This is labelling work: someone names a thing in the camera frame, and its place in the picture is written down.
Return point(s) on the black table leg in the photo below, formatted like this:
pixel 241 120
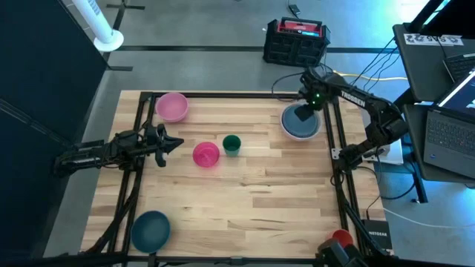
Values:
pixel 419 189

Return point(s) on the black metal table frame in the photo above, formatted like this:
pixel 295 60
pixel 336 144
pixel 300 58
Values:
pixel 237 95

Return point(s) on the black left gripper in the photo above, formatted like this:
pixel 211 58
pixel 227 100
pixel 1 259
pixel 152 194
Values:
pixel 156 139

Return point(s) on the dark teal plastic bowl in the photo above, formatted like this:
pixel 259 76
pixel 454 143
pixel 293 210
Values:
pixel 150 231

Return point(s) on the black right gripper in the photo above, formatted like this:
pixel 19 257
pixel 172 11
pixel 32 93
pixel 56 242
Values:
pixel 315 94

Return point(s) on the small black power adapter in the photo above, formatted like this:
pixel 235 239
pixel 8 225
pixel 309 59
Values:
pixel 294 9

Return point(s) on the black desk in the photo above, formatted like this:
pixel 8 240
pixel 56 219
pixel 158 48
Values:
pixel 419 66

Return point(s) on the black keyboard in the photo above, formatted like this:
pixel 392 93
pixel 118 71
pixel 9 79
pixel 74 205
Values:
pixel 462 65

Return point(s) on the grey laptop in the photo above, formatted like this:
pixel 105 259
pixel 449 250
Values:
pixel 449 141

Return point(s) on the dark blue plastic bowl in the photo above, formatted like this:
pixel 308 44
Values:
pixel 300 129

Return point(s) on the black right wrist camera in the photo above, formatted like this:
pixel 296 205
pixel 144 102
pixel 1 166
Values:
pixel 305 113

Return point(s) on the black network switch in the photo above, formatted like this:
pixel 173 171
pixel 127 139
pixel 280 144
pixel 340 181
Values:
pixel 378 235

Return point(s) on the green plastic cup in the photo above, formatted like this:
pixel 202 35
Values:
pixel 231 142

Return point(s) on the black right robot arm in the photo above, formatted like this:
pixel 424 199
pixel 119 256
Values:
pixel 356 98

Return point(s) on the white box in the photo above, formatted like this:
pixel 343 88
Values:
pixel 395 152

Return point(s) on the magenta plastic bowl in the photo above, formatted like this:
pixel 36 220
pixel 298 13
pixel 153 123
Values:
pixel 206 154

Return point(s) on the light pink plastic bowl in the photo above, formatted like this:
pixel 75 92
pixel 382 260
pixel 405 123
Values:
pixel 171 107

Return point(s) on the red plastic cup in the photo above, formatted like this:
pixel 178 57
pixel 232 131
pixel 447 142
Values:
pixel 343 236

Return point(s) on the white paper label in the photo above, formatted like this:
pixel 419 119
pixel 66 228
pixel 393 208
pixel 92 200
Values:
pixel 415 39

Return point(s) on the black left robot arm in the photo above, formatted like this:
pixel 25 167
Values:
pixel 92 154

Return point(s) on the black slanted beam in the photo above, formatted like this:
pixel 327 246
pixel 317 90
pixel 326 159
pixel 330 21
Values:
pixel 426 15

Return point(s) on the white tower fan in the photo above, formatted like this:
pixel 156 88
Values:
pixel 107 39

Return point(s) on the black partition panel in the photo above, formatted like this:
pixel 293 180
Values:
pixel 37 74

